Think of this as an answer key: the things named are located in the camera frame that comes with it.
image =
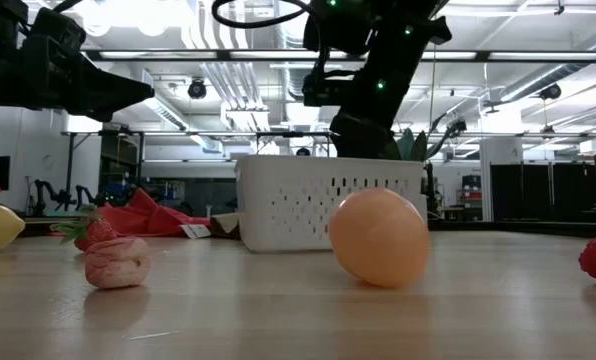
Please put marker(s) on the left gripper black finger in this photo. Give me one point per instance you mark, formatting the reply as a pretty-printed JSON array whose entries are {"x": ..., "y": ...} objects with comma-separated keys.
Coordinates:
[{"x": 113, "y": 92}]

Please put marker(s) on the orange toy peach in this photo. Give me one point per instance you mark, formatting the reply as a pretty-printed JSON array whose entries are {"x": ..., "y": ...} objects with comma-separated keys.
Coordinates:
[{"x": 378, "y": 240}]

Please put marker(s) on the white perforated plastic basket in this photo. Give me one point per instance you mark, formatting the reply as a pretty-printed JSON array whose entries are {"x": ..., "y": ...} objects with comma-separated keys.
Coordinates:
[{"x": 258, "y": 190}]

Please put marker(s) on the red toy strawberry green leaves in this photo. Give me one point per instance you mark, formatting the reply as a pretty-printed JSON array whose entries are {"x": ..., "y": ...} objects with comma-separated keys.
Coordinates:
[{"x": 98, "y": 232}]

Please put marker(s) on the small pink toy garlic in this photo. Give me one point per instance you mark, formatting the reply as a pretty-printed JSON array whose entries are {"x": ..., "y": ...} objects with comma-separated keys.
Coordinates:
[{"x": 118, "y": 265}]

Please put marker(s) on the black background robot arm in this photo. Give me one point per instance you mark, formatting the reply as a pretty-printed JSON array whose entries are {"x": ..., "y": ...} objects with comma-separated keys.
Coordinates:
[
  {"x": 45, "y": 192},
  {"x": 85, "y": 195}
]

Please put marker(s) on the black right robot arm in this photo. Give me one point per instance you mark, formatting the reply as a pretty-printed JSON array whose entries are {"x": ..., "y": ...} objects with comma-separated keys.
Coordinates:
[{"x": 393, "y": 30}]

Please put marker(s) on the green plant in white pot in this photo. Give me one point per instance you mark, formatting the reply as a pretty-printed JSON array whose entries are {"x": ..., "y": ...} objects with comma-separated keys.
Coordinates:
[{"x": 408, "y": 145}]

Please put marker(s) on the black round ceiling fixture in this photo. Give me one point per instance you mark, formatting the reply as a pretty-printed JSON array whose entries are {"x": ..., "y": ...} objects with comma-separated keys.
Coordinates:
[
  {"x": 197, "y": 89},
  {"x": 550, "y": 92}
]

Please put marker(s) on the storage shelf with bins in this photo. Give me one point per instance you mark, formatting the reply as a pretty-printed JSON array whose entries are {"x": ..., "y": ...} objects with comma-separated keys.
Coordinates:
[{"x": 471, "y": 195}]

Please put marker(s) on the red crumpled cloth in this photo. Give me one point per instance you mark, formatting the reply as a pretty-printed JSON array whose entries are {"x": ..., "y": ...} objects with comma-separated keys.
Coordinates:
[{"x": 153, "y": 220}]

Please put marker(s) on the white cloth tag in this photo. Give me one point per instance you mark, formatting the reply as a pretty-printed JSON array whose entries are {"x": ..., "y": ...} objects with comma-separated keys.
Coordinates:
[{"x": 195, "y": 231}]

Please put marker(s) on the black overhead horizontal beam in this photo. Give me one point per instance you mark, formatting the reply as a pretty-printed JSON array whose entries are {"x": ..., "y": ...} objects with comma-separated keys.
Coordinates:
[{"x": 528, "y": 55}]

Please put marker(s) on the black cabinet row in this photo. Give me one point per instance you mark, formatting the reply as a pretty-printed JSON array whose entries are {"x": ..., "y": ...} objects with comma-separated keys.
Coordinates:
[{"x": 538, "y": 192}]

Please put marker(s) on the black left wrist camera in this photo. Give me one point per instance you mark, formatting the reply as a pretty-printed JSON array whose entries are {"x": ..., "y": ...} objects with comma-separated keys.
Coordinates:
[{"x": 58, "y": 27}]

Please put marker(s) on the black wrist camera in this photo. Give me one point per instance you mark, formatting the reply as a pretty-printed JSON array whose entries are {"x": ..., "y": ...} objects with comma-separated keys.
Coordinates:
[
  {"x": 58, "y": 27},
  {"x": 328, "y": 92}
]

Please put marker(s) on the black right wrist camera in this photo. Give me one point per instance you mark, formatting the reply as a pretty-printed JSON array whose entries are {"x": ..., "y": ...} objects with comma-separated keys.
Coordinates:
[{"x": 328, "y": 92}]

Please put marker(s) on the black background workstation frame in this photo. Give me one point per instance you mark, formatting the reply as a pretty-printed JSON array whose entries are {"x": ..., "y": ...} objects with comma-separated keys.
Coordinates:
[{"x": 178, "y": 133}]

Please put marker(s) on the black aluminium table frame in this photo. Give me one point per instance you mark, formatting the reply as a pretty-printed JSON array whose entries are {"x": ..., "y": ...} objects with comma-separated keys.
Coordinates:
[{"x": 528, "y": 229}]

